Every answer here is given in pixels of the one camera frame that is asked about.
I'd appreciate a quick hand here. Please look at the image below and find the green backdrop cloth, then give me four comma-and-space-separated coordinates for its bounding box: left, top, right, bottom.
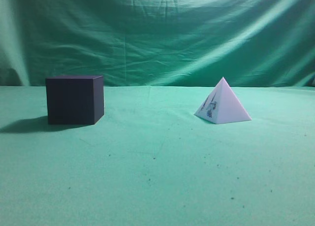
0, 0, 315, 87

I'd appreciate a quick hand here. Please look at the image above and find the white square pyramid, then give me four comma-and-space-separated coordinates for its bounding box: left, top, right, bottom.
194, 78, 251, 124

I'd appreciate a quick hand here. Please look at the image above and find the dark navy cube block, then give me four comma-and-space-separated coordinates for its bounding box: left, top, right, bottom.
45, 75, 104, 125

